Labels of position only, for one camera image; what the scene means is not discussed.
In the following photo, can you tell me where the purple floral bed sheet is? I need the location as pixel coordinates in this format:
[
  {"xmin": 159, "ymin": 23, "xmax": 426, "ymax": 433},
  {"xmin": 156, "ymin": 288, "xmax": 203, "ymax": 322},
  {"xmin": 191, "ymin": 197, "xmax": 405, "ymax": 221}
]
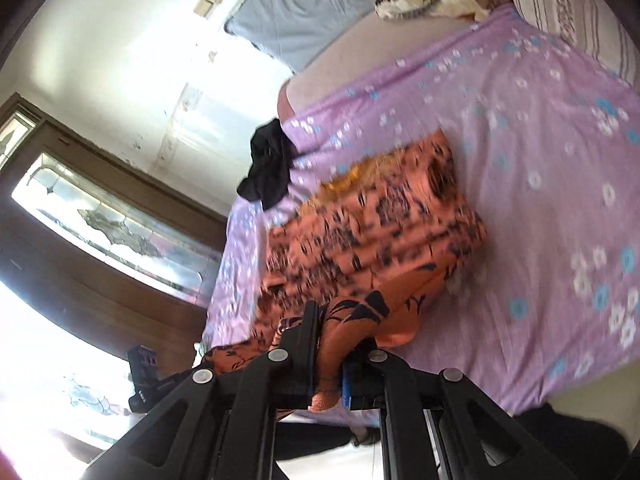
[{"xmin": 203, "ymin": 4, "xmax": 639, "ymax": 414}]

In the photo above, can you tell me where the beige mattress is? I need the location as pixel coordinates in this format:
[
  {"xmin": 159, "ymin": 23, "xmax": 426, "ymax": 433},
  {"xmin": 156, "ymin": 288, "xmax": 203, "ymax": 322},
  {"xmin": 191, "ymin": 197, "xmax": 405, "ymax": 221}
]
[{"xmin": 276, "ymin": 8, "xmax": 482, "ymax": 122}]

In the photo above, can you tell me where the black cable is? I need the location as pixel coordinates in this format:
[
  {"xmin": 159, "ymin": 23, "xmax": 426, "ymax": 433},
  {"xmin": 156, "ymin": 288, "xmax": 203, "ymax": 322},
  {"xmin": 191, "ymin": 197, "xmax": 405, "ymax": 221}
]
[{"xmin": 349, "ymin": 424, "xmax": 386, "ymax": 480}]

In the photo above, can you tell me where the orange black floral garment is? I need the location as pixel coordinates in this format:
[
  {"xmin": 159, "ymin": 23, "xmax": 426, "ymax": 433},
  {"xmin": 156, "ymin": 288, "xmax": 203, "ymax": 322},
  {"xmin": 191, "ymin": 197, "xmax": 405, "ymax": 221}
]
[{"xmin": 202, "ymin": 128, "xmax": 490, "ymax": 413}]

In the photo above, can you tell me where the black crumpled garment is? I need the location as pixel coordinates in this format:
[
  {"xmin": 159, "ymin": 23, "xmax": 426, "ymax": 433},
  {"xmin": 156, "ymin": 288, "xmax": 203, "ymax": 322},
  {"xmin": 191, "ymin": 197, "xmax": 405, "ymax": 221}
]
[{"xmin": 236, "ymin": 118, "xmax": 297, "ymax": 211}]

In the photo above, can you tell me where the striped floral pillow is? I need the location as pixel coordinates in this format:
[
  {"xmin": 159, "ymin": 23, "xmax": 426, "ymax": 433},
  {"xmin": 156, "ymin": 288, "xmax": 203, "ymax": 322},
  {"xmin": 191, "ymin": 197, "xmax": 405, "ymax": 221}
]
[{"xmin": 513, "ymin": 0, "xmax": 639, "ymax": 88}]

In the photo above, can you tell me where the grey blue pillow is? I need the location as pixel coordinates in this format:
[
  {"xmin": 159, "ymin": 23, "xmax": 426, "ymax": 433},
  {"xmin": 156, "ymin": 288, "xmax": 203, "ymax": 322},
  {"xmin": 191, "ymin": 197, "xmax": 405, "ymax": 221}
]
[{"xmin": 224, "ymin": 0, "xmax": 374, "ymax": 74}]

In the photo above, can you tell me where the brown wooden glass door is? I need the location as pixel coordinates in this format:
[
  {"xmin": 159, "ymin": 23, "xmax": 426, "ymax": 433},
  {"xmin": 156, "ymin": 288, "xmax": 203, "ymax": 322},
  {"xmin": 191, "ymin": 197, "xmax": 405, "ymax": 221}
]
[{"xmin": 1, "ymin": 95, "xmax": 226, "ymax": 375}]

